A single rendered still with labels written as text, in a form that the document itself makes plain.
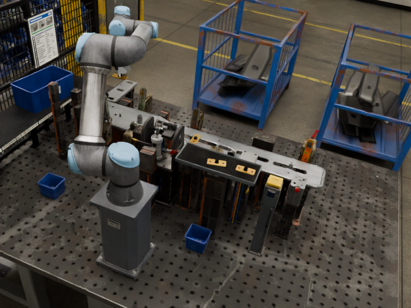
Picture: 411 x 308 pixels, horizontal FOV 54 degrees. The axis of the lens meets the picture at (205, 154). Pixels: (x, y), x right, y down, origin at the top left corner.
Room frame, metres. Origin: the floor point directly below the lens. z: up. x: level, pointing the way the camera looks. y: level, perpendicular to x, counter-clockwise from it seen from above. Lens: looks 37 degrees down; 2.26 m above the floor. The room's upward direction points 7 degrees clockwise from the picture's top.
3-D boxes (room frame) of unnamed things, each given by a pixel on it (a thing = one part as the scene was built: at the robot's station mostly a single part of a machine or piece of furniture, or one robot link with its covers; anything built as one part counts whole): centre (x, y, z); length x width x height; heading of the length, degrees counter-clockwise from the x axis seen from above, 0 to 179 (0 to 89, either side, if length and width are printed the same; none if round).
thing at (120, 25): (1.81, 0.46, 1.56); 0.11 x 0.11 x 0.08; 3
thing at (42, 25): (2.16, 1.02, 1.30); 0.23 x 0.02 x 0.31; 164
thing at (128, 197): (1.19, 0.31, 1.15); 0.15 x 0.15 x 0.10
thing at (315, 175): (1.79, 0.04, 1.00); 1.38 x 0.22 x 0.02; 74
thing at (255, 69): (4.12, -0.36, 0.47); 1.20 x 0.80 x 0.95; 161
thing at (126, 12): (1.90, 0.48, 1.57); 0.09 x 0.08 x 0.11; 3
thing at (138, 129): (1.64, 0.34, 0.91); 0.07 x 0.05 x 0.42; 164
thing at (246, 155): (1.53, -0.21, 0.90); 0.13 x 0.10 x 0.41; 164
